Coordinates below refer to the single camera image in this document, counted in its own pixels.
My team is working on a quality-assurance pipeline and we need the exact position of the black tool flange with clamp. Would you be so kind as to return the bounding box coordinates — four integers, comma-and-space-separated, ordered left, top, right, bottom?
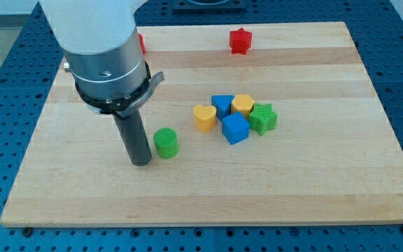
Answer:
75, 71, 164, 117

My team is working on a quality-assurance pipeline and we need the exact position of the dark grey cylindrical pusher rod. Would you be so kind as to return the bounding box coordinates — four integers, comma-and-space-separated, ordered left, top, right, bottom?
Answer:
113, 110, 152, 167

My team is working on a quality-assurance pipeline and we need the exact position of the green cylinder block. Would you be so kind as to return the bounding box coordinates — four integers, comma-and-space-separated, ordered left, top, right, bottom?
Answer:
153, 127, 179, 159

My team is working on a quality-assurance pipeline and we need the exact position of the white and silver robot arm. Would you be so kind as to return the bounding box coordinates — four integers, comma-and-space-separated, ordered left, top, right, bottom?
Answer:
39, 0, 164, 167

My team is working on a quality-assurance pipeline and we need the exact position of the red block behind arm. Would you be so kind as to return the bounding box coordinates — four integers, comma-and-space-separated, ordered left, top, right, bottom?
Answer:
138, 34, 146, 55

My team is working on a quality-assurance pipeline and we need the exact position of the yellow heart block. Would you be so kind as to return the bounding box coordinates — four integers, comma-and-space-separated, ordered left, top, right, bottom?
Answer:
193, 105, 217, 132

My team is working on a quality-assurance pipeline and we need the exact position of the blue triangle block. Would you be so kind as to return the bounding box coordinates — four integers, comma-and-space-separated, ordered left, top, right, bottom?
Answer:
211, 94, 234, 120

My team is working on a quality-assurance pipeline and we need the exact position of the blue cube block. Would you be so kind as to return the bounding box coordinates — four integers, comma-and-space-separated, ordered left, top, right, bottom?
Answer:
221, 112, 250, 145

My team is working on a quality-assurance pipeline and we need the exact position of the yellow hexagon block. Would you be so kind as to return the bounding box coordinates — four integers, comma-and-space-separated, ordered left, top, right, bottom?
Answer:
230, 94, 255, 119

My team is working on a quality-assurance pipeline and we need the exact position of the wooden board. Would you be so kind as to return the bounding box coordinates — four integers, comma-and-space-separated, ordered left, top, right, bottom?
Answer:
0, 22, 403, 228

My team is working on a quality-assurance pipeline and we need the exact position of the green star block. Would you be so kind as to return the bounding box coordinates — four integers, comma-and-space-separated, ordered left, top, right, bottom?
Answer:
249, 103, 278, 136

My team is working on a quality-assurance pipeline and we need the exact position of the red star block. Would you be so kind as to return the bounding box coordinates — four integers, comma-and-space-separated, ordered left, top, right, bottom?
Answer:
229, 27, 253, 55

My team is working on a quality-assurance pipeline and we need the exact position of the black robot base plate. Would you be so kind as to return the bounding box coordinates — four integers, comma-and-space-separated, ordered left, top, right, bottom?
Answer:
171, 0, 248, 14

